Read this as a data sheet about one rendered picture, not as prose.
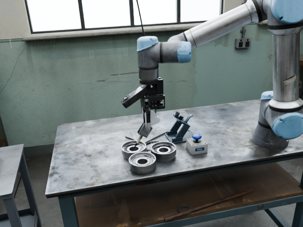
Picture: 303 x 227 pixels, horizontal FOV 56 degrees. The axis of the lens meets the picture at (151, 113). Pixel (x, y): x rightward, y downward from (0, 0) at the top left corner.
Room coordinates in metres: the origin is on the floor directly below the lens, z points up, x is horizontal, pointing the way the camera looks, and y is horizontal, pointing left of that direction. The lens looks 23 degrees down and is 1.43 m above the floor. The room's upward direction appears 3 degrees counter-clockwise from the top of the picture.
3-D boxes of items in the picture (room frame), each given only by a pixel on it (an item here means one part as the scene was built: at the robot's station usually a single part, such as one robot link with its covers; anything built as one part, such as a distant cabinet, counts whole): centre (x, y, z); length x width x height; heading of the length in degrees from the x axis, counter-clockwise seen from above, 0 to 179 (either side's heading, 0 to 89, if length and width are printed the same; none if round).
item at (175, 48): (1.04, -0.10, 1.23); 0.11 x 0.11 x 0.08; 84
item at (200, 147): (1.06, -0.19, 0.82); 0.08 x 0.07 x 0.05; 102
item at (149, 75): (1.04, 0.00, 1.15); 0.08 x 0.08 x 0.05
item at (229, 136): (1.22, -0.14, 0.79); 1.20 x 0.60 x 0.02; 102
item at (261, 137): (1.11, -0.52, 0.85); 0.15 x 0.15 x 0.10
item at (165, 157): (1.02, -0.04, 0.82); 0.10 x 0.10 x 0.04
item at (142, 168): (0.94, 0.04, 0.82); 0.10 x 0.10 x 0.04
